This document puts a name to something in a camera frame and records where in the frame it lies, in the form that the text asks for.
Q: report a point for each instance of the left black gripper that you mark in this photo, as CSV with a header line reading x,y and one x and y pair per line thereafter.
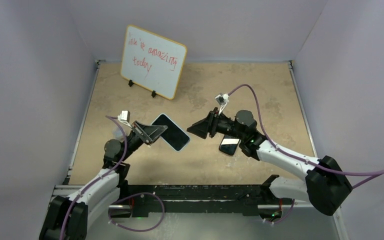
x,y
149,133

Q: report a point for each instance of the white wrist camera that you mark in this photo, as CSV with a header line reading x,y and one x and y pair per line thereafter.
x,y
222,99
124,117

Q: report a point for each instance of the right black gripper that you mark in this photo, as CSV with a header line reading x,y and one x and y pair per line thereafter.
x,y
209,125

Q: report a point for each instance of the black phone in black case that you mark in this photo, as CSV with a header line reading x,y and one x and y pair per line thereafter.
x,y
229,145

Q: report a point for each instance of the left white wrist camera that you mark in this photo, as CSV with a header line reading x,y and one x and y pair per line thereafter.
x,y
124,117

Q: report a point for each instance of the white board with orange frame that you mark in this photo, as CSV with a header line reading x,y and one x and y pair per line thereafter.
x,y
152,61

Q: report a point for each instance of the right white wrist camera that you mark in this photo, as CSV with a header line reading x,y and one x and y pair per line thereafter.
x,y
222,99

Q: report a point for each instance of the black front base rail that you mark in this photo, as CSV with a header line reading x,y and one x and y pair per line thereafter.
x,y
245,199

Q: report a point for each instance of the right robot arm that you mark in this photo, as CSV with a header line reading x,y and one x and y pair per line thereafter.
x,y
320,182

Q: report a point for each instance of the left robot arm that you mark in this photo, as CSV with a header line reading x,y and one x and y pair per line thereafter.
x,y
70,217

